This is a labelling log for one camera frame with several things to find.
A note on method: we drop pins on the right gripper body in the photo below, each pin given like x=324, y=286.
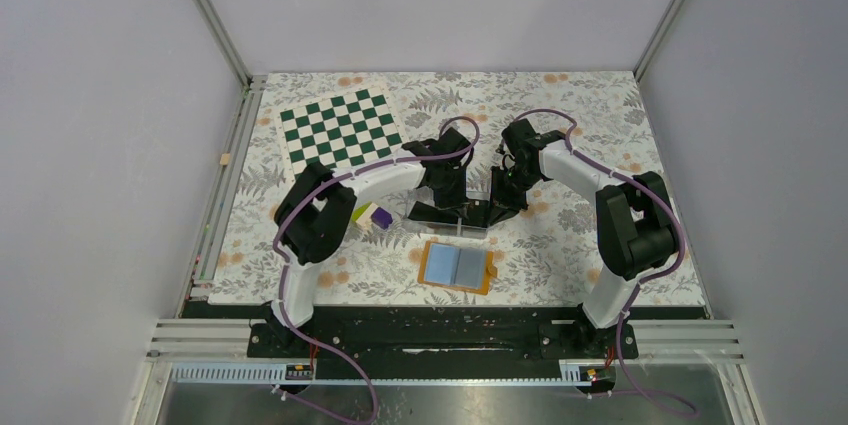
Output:
x=510, y=186

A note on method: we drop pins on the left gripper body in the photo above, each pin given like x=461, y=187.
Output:
x=452, y=190

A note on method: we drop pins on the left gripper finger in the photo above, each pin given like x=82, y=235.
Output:
x=425, y=213
x=466, y=214

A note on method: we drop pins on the clear plastic card box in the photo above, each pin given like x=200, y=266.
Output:
x=459, y=231

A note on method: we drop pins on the orange leather card holder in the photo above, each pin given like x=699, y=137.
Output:
x=457, y=268

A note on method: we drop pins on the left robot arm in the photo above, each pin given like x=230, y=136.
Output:
x=314, y=216

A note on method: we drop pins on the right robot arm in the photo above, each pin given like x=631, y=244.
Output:
x=637, y=230

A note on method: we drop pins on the green white purple toy blocks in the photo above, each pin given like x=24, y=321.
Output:
x=371, y=215

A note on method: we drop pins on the floral patterned table mat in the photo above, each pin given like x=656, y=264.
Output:
x=546, y=256

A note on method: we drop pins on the green white chessboard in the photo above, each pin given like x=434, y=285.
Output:
x=340, y=130

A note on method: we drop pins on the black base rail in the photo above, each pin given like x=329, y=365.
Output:
x=432, y=343

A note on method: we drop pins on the left aluminium frame post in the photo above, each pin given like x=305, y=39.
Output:
x=224, y=42

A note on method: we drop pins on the aluminium frame post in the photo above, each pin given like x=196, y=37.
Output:
x=224, y=42
x=657, y=38

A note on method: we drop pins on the right aluminium frame post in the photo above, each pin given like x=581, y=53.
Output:
x=657, y=38

